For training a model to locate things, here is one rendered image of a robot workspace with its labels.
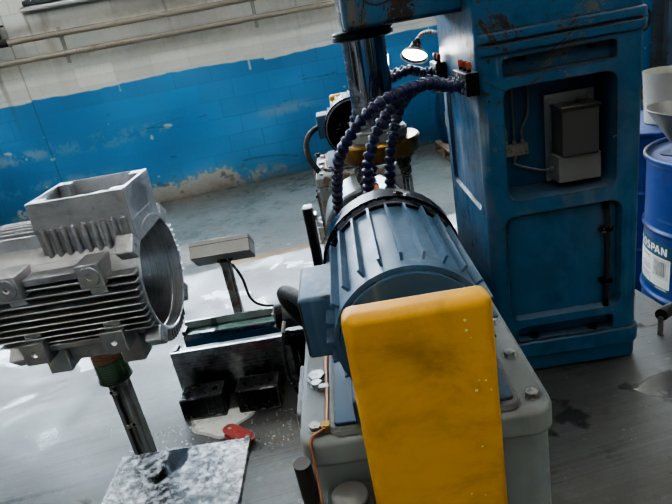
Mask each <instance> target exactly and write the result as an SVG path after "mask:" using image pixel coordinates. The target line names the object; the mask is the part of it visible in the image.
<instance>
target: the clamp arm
mask: <svg viewBox="0 0 672 504"><path fill-rule="evenodd" d="M302 212H303V217H304V222H305V227H306V232H307V236H308V241H309V246H310V251H311V255H312V260H313V265H314V266H317V265H323V256H322V251H321V246H320V241H319V236H318V231H317V226H316V221H315V220H317V212H314V211H313V207H312V204H308V205H303V207H302Z"/></svg>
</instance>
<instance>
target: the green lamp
mask: <svg viewBox="0 0 672 504"><path fill-rule="evenodd" d="M92 365H93V364H92ZM93 367H94V370H95V372H96V375H97V377H98V379H99V382H100V383H101V384H103V385H111V384H115V383H117V382H120V381H122V380H123V379H125V378H126V377H127V376H128V375H129V374H130V372H131V368H130V365H129V363H128V362H125V361H124V359H123V356H121V357H120V358H119V359H118V360H116V361H114V362H112V363H110V364H107V365H103V366H95V365H93Z"/></svg>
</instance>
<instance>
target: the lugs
mask: <svg viewBox="0 0 672 504"><path fill-rule="evenodd" d="M156 204H157V208H158V211H159V215H160V216H161V217H162V218H163V219H164V220H165V222H166V210H165V209H164V208H163V207H162V206H161V204H160V203H156ZM115 255H116V256H118V257H119V258H120V259H121V260H127V259H133V258H138V257H139V239H137V238H136V237H135V236H134V235H133V234H125V235H119V236H115ZM188 299H189V298H188V285H187V284H186V283H185V282H184V301H187V300H188ZM145 342H147V343H149V344H151V345H160V344H166V343H168V329H167V328H166V327H164V326H163V325H162V324H160V325H155V326H152V327H149V328H145ZM9 362H10V363H12V364H15V365H18V366H25V365H27V363H26V361H25V359H24V357H23V355H22V352H21V350H20V348H16V349H10V359H9Z"/></svg>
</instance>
